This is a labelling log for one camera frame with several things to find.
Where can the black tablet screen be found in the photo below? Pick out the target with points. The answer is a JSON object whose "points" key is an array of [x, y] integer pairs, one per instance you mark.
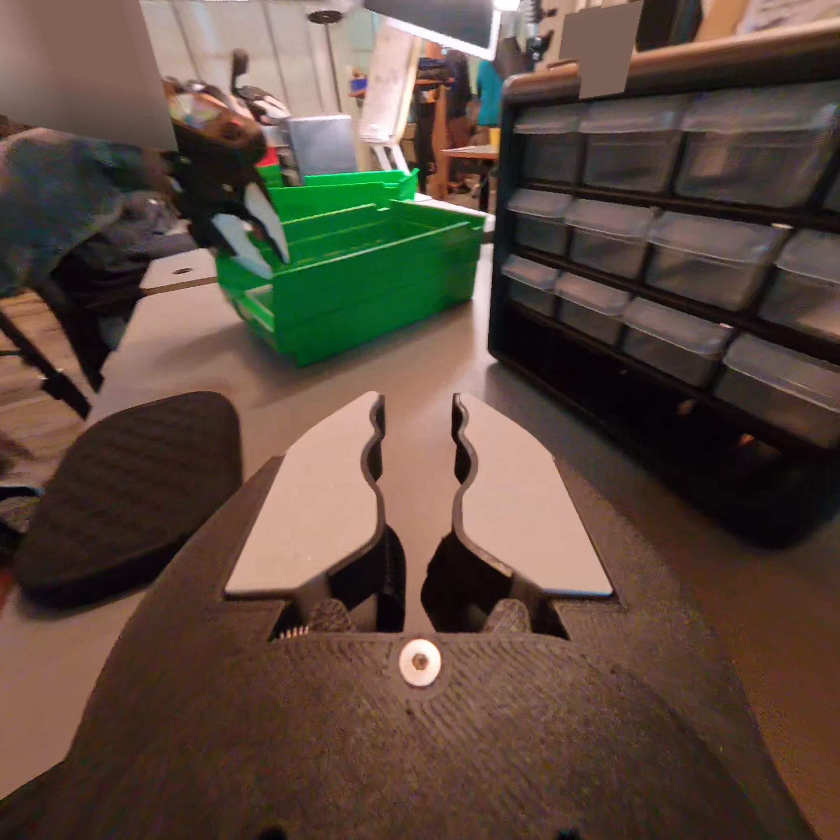
{"points": [[321, 144]]}

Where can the white side table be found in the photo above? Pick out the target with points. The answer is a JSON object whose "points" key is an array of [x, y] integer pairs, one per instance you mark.
{"points": [[180, 270]]}

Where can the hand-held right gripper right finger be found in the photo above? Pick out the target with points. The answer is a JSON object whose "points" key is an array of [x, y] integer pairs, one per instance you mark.
{"points": [[525, 518]]}

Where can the black floor lamp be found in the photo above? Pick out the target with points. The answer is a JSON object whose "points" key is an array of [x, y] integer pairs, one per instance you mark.
{"points": [[328, 46]]}

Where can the wooden desk with black legs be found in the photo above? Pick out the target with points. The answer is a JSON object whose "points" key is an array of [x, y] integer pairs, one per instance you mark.
{"points": [[469, 152]]}

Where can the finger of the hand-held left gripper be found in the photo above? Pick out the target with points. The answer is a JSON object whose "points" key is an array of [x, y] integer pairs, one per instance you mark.
{"points": [[266, 220], [236, 246]]}

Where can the person's left forearm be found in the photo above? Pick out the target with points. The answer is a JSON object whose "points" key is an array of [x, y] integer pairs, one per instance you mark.
{"points": [[65, 190]]}

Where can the black padded armrest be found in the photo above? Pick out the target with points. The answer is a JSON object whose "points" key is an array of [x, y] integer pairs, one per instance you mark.
{"points": [[131, 485]]}

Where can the rows of clear cabinet drawers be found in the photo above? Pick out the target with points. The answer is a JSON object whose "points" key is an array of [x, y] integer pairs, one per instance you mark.
{"points": [[689, 216]]}

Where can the black drawer cabinet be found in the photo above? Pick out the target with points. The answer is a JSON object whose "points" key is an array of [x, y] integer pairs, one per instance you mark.
{"points": [[525, 328]]}

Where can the green plastic bin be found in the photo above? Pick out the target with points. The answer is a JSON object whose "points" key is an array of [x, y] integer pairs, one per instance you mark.
{"points": [[341, 187], [367, 282]]}

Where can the white instruction sheet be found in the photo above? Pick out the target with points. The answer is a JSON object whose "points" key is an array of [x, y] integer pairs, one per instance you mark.
{"points": [[387, 85]]}

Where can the flat light panel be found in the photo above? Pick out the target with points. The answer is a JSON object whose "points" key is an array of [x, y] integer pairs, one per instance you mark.
{"points": [[436, 19]]}

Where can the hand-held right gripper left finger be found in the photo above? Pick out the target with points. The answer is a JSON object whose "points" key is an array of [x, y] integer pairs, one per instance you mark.
{"points": [[315, 518]]}

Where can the person's left hand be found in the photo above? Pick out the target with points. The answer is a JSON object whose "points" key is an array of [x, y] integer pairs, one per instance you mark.
{"points": [[233, 128]]}

